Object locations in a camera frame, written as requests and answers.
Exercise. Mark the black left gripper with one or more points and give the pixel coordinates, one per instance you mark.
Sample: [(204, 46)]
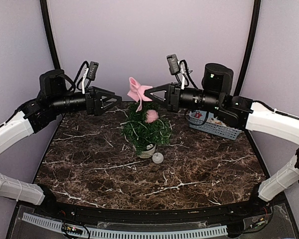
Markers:
[(95, 93)]

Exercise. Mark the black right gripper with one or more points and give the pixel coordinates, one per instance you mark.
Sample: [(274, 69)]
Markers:
[(172, 94)]

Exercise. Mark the pink pompom ornament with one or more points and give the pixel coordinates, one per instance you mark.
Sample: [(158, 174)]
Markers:
[(151, 116)]

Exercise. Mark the pink fabric bow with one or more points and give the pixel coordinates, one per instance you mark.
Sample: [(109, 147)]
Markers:
[(137, 92)]

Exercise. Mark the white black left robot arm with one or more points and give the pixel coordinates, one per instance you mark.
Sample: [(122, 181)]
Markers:
[(34, 115)]

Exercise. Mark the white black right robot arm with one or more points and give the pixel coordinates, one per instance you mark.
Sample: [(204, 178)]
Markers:
[(237, 112)]

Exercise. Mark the small green christmas tree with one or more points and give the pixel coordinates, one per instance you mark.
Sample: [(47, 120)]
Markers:
[(139, 133)]

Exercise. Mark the white tree pot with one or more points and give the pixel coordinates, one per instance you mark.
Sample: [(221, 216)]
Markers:
[(149, 152)]

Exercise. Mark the red ornament tag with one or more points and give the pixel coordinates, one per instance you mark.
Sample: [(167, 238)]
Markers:
[(198, 114)]

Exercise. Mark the blue plastic basket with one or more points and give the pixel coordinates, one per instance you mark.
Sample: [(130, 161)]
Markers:
[(208, 123)]

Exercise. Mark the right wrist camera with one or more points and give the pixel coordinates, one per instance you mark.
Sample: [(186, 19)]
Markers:
[(176, 69)]

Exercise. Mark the left black frame post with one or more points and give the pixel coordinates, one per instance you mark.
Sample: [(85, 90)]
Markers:
[(52, 37)]

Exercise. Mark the black frame post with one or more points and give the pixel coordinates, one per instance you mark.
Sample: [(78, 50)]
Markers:
[(52, 37), (249, 47)]

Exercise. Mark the black front rail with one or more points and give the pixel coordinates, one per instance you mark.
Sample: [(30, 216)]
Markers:
[(232, 213)]

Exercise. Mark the right black frame post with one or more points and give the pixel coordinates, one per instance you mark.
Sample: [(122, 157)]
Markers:
[(249, 47)]

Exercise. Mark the perforated cable duct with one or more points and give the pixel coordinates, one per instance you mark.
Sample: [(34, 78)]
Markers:
[(72, 231)]

